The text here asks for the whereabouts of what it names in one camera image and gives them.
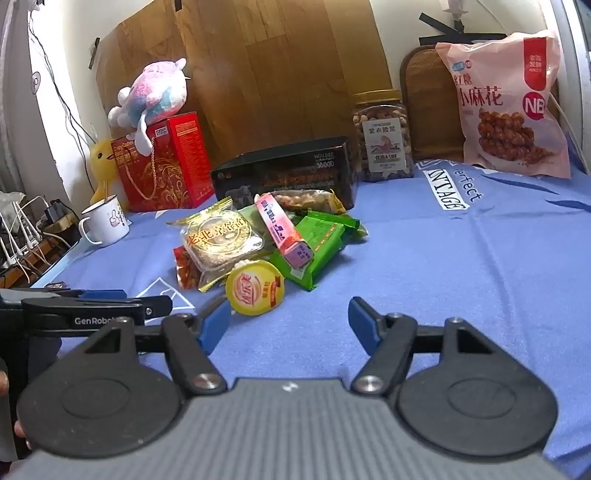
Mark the black tin box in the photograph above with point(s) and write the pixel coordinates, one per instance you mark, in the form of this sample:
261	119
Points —
286	166

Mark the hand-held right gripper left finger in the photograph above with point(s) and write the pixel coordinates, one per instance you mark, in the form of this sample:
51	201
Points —
214	325

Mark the wooden cutting board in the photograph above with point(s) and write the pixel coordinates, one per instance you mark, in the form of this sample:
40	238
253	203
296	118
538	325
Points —
425	101

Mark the blue printed bed sheet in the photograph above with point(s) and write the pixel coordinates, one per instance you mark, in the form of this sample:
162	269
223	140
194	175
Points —
461	277

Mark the black charger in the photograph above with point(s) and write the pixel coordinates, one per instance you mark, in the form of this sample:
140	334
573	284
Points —
57	213

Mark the large pink snack bag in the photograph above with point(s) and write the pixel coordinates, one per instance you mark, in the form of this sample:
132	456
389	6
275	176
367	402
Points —
498	97

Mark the red snack packet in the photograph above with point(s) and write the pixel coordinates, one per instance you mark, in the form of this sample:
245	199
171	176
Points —
187	270

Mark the clear nut jar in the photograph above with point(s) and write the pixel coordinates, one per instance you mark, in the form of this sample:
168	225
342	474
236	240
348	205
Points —
383	120

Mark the long black tape strip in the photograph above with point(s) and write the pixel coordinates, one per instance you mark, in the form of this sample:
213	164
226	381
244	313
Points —
461	38

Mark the pale green snack packet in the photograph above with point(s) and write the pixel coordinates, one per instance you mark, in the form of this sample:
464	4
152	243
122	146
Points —
251	214

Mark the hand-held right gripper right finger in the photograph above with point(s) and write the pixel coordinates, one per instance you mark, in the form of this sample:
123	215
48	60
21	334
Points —
362	323

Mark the red gift box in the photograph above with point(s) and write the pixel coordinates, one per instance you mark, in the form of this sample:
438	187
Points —
180	157

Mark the long pink snack box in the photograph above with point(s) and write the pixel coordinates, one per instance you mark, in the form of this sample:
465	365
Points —
281	230

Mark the clear round pastry packet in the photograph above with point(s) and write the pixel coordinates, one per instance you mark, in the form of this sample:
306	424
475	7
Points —
217	240

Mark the short black tape strip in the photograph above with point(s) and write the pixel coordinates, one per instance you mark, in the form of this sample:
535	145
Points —
434	23

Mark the person's left hand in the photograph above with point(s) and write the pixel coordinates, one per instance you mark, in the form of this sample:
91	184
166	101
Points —
21	427

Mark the yellow plush toy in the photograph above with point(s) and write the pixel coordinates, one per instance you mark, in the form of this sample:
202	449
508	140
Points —
101	166

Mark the pink and blue plush toy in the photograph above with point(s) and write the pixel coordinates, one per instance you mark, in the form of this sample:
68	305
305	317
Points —
152	90

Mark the clear packet of beans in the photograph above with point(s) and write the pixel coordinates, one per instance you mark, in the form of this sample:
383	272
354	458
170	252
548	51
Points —
304	198

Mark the yellow round jelly cup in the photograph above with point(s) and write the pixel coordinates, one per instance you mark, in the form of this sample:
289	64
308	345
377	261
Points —
256	288

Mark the white enamel mug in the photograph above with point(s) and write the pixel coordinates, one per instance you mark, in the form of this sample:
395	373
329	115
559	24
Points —
108	221

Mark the dark wood grain board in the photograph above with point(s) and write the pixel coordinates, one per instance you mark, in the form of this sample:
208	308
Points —
286	69

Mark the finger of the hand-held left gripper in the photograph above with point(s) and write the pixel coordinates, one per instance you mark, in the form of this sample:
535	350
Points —
104	294
159	304

